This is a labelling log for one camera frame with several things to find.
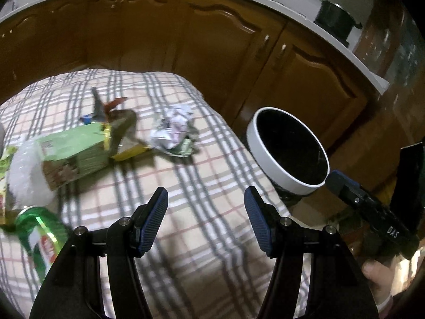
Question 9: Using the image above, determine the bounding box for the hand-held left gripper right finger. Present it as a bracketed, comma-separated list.
[244, 186, 381, 319]

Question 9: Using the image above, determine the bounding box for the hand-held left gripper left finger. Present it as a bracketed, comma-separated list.
[29, 187, 169, 319]

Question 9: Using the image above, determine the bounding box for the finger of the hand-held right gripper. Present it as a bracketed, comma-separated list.
[325, 170, 420, 258]

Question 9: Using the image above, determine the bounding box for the white rimmed black bin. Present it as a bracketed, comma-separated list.
[246, 107, 330, 207]

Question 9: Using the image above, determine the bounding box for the yellow wrapper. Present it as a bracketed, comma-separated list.
[109, 136, 153, 162]

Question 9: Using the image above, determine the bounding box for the green wrapper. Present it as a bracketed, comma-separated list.
[171, 136, 195, 159]

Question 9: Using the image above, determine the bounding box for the white paper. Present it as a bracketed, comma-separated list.
[149, 104, 196, 150]

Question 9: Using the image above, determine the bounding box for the dark grey wrapper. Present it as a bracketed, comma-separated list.
[91, 87, 138, 147]

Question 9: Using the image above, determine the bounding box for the green cardboard carton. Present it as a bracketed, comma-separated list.
[35, 122, 113, 191]

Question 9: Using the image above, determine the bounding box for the green plastic bottle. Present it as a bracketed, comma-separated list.
[15, 206, 70, 283]

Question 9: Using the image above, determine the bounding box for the red wrapper scrap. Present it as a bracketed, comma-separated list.
[104, 97, 129, 114]

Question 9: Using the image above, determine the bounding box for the green yellow snack packet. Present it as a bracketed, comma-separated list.
[0, 146, 18, 227]

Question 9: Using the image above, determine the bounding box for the person's right hand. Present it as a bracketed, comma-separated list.
[362, 259, 396, 307]

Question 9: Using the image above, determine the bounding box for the plaid checked blanket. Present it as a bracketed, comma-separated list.
[0, 68, 309, 319]

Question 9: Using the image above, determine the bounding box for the black cooking pot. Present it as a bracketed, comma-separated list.
[314, 0, 363, 39]

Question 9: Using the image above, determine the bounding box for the brown wooden kitchen cabinet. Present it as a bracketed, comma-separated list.
[0, 0, 392, 187]

